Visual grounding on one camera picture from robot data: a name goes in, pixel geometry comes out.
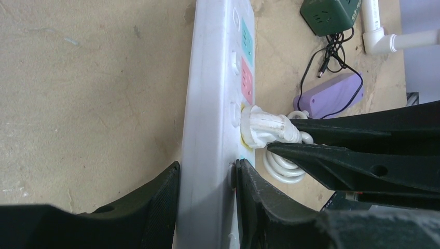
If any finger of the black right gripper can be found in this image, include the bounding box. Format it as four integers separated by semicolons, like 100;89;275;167
291;101;439;147
268;143;439;193

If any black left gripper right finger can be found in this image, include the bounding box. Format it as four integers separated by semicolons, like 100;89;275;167
235;159;439;248

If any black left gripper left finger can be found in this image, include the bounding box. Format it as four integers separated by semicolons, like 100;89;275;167
1;162;180;248

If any white purple-strip cord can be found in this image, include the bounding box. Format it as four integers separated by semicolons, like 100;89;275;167
239;104;315;185

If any green cube socket adapter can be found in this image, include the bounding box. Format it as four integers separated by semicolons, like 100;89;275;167
300;0;362;37

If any white power strip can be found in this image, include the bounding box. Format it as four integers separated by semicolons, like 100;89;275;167
174;1;255;248

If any purple power strip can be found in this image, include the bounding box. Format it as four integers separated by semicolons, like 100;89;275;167
293;73;365;119

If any white PVC pipe frame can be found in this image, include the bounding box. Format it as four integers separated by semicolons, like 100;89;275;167
361;0;440;55

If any thin black adapter cable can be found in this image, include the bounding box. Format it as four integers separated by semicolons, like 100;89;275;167
296;27;364;120

